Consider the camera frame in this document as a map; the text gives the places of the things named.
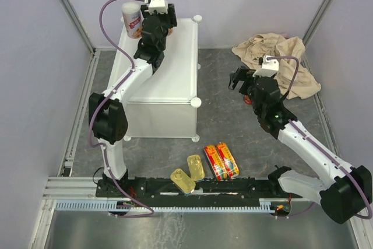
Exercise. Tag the red yellow flat tin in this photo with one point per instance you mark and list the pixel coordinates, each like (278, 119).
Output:
(215, 162)

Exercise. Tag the gold tin upper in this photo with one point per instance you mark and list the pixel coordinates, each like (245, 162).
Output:
(196, 170)

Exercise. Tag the gold tin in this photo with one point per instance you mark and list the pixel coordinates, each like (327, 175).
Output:
(183, 181)
(196, 170)

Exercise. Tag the aluminium frame rail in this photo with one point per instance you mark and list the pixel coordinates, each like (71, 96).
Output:
(67, 187)

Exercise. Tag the white plastic cube cabinet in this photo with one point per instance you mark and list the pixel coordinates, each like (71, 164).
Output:
(164, 103)

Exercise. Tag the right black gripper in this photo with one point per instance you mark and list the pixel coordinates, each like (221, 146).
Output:
(241, 74)

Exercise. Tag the gold tin lower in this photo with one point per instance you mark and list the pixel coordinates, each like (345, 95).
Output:
(183, 181)

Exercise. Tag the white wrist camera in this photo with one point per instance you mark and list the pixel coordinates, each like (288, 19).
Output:
(269, 67)
(158, 6)

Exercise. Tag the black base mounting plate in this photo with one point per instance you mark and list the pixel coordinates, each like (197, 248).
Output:
(162, 192)

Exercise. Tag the red white tall can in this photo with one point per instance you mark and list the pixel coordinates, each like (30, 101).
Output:
(132, 19)

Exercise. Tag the beige crumpled cloth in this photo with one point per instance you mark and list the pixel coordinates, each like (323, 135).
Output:
(276, 45)

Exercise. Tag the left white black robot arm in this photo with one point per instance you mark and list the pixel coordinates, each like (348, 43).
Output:
(107, 119)

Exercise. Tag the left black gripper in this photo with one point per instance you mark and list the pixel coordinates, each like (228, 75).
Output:
(171, 20)

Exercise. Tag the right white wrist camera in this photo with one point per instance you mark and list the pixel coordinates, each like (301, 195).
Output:
(269, 67)

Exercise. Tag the red green tin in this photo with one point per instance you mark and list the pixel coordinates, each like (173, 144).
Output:
(228, 160)

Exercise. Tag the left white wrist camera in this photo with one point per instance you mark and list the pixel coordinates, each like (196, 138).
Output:
(158, 6)

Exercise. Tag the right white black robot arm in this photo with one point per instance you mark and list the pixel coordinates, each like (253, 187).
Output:
(287, 129)

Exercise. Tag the dark blue food can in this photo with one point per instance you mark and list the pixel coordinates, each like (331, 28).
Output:
(247, 100)

